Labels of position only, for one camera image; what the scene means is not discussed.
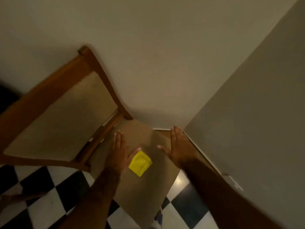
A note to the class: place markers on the person's right hand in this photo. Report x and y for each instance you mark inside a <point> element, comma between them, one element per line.
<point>180,150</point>

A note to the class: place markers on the person's left forearm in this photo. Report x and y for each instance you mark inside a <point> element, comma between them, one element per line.
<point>91,200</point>

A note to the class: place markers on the yellow cloth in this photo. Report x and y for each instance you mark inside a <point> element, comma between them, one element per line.
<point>140,163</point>

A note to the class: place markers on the person's left hand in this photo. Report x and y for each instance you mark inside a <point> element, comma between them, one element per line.
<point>118,153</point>

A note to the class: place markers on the wooden chair with beige upholstery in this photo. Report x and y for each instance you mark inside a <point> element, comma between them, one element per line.
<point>71,121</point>

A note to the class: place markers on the person's right forearm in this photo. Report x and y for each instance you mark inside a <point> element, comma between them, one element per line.
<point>221,197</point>

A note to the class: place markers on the white baseboard trim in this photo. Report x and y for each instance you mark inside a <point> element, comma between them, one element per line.
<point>205,155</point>

